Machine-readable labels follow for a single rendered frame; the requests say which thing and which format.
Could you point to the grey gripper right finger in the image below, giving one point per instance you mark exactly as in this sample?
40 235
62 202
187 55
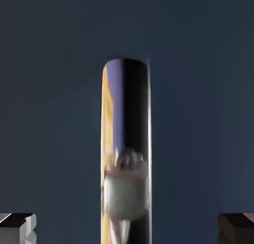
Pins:
236 228

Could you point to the dark blue drawer front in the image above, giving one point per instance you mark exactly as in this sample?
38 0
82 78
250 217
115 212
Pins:
49 89

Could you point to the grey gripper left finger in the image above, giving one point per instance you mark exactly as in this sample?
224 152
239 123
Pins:
17 228

